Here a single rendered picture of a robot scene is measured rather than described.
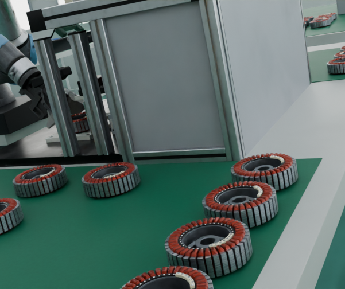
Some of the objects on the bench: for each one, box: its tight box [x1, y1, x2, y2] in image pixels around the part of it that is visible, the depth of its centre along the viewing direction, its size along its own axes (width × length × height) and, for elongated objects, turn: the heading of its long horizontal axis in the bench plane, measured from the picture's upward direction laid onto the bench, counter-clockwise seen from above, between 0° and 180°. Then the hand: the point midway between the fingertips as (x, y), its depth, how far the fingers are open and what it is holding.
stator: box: [82, 162, 141, 198], centre depth 104 cm, size 11×11×4 cm
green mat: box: [308, 48, 345, 83], centre depth 203 cm, size 94×61×1 cm, turn 98°
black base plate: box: [0, 99, 123, 168], centre depth 159 cm, size 47×64×2 cm
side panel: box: [90, 0, 246, 165], centre depth 109 cm, size 28×3×32 cm, turn 98°
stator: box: [71, 112, 90, 133], centre depth 148 cm, size 11×11×4 cm
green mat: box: [0, 158, 323, 289], centre depth 95 cm, size 94×61×1 cm, turn 98°
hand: (81, 120), depth 148 cm, fingers open, 14 cm apart
